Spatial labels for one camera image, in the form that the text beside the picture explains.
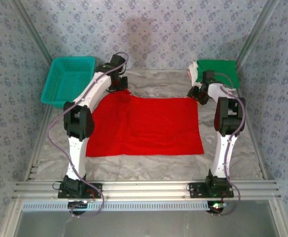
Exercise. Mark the red t-shirt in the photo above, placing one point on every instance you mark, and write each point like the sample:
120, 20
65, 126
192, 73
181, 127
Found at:
153, 123

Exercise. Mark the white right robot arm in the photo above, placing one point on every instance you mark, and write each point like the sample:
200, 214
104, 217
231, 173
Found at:
222, 153

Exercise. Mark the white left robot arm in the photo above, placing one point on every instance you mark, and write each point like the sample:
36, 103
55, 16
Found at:
75, 150

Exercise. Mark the folded white t-shirt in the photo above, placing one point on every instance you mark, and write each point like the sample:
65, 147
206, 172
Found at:
194, 72

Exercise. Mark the folded green t-shirt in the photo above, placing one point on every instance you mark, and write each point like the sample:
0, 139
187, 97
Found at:
222, 67

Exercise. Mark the teal plastic basket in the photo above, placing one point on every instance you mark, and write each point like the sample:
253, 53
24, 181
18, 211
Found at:
67, 79

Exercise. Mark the right controller board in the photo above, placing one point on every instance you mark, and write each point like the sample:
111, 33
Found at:
216, 206

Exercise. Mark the controller board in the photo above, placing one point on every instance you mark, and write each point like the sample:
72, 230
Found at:
78, 204
216, 206

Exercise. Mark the left controller board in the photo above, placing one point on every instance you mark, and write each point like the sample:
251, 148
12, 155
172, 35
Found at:
78, 204

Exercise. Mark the aluminium frame post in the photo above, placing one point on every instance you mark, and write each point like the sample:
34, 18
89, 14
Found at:
31, 27
257, 27

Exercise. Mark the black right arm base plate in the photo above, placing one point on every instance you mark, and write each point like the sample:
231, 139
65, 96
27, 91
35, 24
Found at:
198, 190

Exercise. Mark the aluminium side rail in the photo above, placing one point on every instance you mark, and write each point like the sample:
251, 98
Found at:
38, 145

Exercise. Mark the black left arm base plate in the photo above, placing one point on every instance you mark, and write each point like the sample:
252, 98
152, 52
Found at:
94, 191

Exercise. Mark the aluminium cross rail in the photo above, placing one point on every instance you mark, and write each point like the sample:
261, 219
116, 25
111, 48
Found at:
146, 190

